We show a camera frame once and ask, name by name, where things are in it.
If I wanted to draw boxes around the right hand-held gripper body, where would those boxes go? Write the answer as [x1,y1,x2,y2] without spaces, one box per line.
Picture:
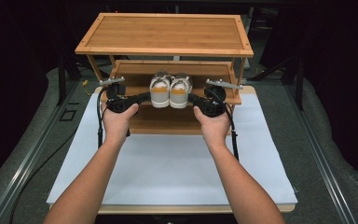
[195,78,244,119]

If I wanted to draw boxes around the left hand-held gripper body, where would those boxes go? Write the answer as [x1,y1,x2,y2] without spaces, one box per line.
[99,76,145,114]

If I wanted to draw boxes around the beige white sneaker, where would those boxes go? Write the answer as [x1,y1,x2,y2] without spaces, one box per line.
[169,72,194,110]
[148,71,172,109]

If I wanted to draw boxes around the three-tier wooden shoe rack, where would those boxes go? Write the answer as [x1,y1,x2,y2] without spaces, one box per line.
[74,12,255,136]

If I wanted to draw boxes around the person's left hand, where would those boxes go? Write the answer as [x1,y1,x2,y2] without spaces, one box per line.
[100,102,140,146]

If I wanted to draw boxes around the person's right hand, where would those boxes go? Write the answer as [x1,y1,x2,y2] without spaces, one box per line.
[193,105,231,148]

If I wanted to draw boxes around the small yellow object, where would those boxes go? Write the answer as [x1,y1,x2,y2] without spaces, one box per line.
[81,79,91,96]

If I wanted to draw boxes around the black metal stand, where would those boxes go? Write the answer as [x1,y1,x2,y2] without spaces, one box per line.
[57,54,69,106]
[294,57,305,110]

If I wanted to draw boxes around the white table mat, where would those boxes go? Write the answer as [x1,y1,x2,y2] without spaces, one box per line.
[46,92,298,207]

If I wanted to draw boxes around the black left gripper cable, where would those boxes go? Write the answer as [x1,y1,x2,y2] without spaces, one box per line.
[96,86,131,149]

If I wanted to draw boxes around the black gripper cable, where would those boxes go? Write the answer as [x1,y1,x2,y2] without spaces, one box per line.
[96,86,131,149]
[212,88,241,161]

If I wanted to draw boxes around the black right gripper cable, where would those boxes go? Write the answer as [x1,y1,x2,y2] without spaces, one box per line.
[212,88,241,161]

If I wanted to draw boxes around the metal floor rail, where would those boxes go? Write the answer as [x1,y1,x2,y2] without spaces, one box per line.
[285,83,357,224]
[0,79,80,224]

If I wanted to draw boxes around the black floor cable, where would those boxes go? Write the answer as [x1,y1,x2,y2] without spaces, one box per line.
[8,130,77,224]

